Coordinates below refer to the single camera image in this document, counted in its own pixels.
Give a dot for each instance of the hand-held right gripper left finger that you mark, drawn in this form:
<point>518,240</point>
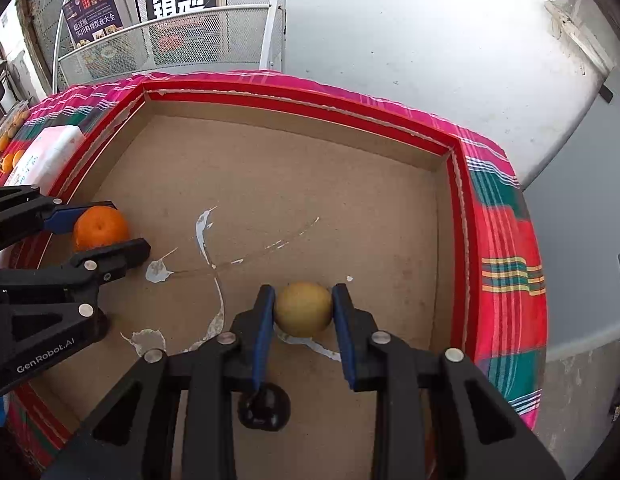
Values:
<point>264,330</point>

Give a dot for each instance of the pile of small mandarins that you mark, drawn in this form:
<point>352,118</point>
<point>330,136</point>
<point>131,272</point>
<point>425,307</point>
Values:
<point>12,127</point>

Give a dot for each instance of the grey metal cabinet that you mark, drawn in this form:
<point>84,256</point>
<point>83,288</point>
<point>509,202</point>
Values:
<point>589,210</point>

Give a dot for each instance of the clear plastic container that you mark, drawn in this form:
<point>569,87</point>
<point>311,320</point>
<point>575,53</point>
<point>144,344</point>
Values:
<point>10,115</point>

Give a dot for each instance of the dark purple plum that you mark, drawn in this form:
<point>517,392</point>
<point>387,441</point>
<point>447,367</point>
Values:
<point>270,410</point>

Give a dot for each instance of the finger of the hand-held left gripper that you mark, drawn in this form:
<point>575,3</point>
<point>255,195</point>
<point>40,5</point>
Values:
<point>115,257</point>
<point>60,220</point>

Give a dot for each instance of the dark cookbook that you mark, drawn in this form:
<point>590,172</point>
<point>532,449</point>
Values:
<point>95,15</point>

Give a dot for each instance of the white metal mesh rack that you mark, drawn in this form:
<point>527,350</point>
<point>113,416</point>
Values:
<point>215,35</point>

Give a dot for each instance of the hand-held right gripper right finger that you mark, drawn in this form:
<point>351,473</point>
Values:
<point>342,340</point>

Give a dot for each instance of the small round orange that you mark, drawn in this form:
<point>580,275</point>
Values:
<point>19,158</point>
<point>7,162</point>

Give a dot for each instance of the tan round pear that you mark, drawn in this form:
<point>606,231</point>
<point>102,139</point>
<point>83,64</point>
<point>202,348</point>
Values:
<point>304,310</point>

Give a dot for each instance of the white tissue pack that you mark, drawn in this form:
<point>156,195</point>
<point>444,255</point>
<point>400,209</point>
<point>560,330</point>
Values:
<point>50,150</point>

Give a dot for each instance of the large orange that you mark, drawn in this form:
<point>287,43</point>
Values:
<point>100,227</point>

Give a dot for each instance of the plaid tablecloth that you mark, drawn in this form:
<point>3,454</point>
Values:
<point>504,240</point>

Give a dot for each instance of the red cardboard box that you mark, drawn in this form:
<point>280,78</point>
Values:
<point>315,185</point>

